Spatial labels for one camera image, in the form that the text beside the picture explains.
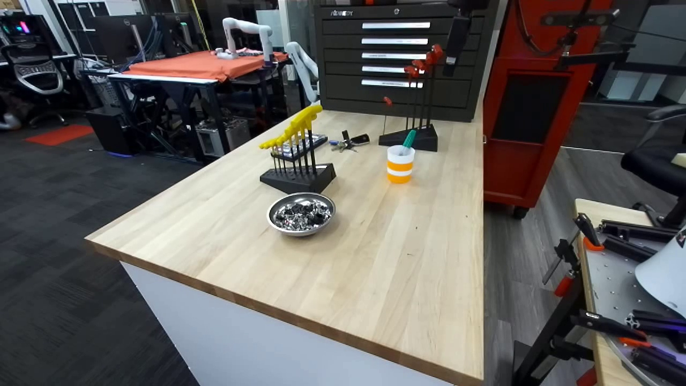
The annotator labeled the red floor mat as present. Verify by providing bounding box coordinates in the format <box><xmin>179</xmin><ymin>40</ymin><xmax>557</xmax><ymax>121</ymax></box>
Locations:
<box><xmin>24</xmin><ymin>124</ymin><xmax>95</xmax><ymax>147</ymax></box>

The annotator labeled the black office chair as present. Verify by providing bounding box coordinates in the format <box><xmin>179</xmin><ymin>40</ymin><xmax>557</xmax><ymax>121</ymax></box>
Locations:
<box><xmin>620</xmin><ymin>104</ymin><xmax>686</xmax><ymax>229</ymax></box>

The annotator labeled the row of monitors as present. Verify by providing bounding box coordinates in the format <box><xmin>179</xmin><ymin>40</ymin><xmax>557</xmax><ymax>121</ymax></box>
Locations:
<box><xmin>56</xmin><ymin>0</ymin><xmax>206</xmax><ymax>61</ymax></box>

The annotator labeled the grey mesh office chair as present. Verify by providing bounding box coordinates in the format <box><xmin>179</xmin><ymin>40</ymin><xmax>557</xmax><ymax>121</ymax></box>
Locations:
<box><xmin>0</xmin><ymin>42</ymin><xmax>69</xmax><ymax>129</ymax></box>

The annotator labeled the computer with coloured lights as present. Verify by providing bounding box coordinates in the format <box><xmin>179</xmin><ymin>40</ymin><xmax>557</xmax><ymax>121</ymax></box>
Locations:
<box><xmin>0</xmin><ymin>11</ymin><xmax>42</xmax><ymax>55</ymax></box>

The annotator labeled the red tool cabinet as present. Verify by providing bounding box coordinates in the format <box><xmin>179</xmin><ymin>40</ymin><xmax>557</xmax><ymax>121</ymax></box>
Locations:
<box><xmin>482</xmin><ymin>0</ymin><xmax>615</xmax><ymax>211</ymax></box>

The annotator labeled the row of red hex keys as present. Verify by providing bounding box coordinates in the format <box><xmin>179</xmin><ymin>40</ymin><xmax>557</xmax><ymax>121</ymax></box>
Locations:
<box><xmin>404</xmin><ymin>44</ymin><xmax>445</xmax><ymax>130</ymax></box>

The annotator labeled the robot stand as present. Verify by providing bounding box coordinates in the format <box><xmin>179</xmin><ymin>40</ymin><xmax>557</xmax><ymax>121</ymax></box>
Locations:
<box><xmin>512</xmin><ymin>198</ymin><xmax>686</xmax><ymax>386</ymax></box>

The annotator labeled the black and orange clamp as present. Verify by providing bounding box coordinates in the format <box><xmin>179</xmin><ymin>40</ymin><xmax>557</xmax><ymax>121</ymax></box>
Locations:
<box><xmin>569</xmin><ymin>309</ymin><xmax>686</xmax><ymax>354</ymax></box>
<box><xmin>541</xmin><ymin>212</ymin><xmax>606</xmax><ymax>286</ymax></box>
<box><xmin>552</xmin><ymin>239</ymin><xmax>586</xmax><ymax>299</ymax></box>

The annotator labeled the drawer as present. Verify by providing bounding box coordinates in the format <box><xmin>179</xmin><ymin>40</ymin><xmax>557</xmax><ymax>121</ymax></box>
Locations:
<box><xmin>322</xmin><ymin>34</ymin><xmax>483</xmax><ymax>50</ymax></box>
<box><xmin>320</xmin><ymin>18</ymin><xmax>486</xmax><ymax>35</ymax></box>
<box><xmin>323</xmin><ymin>49</ymin><xmax>481</xmax><ymax>64</ymax></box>
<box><xmin>324</xmin><ymin>62</ymin><xmax>479</xmax><ymax>79</ymax></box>
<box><xmin>324</xmin><ymin>75</ymin><xmax>476</xmax><ymax>109</ymax></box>

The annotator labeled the small bit case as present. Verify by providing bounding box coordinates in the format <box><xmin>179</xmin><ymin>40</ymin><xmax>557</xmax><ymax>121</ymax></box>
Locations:
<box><xmin>272</xmin><ymin>133</ymin><xmax>329</xmax><ymax>161</ymax></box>

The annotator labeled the heap of screws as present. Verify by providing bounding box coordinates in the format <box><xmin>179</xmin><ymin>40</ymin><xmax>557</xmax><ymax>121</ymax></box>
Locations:
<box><xmin>273</xmin><ymin>201</ymin><xmax>332</xmax><ymax>232</ymax></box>

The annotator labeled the black computer tower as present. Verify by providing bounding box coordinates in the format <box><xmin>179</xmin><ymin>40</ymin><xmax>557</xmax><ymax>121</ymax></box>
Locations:
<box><xmin>85</xmin><ymin>105</ymin><xmax>137</xmax><ymax>158</ymax></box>

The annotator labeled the black hex key holder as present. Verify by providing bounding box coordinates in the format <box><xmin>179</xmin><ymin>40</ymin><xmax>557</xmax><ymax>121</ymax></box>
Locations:
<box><xmin>378</xmin><ymin>124</ymin><xmax>439</xmax><ymax>152</ymax></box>
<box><xmin>260</xmin><ymin>162</ymin><xmax>337</xmax><ymax>195</ymax></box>

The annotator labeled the black tool chest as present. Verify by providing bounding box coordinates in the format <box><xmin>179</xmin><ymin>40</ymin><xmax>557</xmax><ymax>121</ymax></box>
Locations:
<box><xmin>314</xmin><ymin>0</ymin><xmax>498</xmax><ymax>123</ymax></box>

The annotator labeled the grey box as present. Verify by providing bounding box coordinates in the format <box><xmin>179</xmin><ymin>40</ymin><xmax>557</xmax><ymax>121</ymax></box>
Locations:
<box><xmin>195</xmin><ymin>117</ymin><xmax>252</xmax><ymax>158</ymax></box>

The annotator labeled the row of yellow hex keys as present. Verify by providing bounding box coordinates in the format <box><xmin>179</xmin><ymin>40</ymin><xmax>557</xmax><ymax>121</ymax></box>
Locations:
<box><xmin>259</xmin><ymin>104</ymin><xmax>324</xmax><ymax>177</ymax></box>

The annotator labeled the bunch of keys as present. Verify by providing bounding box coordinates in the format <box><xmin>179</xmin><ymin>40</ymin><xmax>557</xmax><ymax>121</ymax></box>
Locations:
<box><xmin>329</xmin><ymin>130</ymin><xmax>356</xmax><ymax>153</ymax></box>

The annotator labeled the table with orange cloth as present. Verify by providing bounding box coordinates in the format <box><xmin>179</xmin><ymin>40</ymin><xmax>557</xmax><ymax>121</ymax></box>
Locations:
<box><xmin>107</xmin><ymin>49</ymin><xmax>290</xmax><ymax>164</ymax></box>

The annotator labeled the metal bowl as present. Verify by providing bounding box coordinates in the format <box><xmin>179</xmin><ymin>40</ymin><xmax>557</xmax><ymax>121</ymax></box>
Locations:
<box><xmin>266</xmin><ymin>192</ymin><xmax>337</xmax><ymax>237</ymax></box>

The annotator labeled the white and orange mug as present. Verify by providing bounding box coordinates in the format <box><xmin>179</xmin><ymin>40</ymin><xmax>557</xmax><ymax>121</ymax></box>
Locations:
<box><xmin>386</xmin><ymin>145</ymin><xmax>416</xmax><ymax>184</ymax></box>

